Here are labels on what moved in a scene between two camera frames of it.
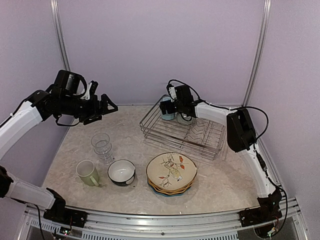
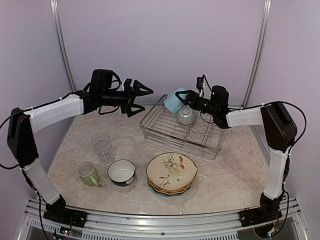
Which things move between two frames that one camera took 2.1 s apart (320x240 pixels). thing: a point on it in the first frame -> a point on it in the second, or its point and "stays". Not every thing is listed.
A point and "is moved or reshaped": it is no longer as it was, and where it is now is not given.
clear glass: x=101 y=143 stays
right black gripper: x=164 y=107 -> x=191 y=94
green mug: x=87 y=171 stays
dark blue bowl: x=121 y=172 stays
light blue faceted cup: x=167 y=116 is moved or reshaped
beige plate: x=172 y=171 stays
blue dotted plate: x=168 y=195 stays
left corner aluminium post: x=56 y=18 stays
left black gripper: x=94 y=111 -> x=130 y=96
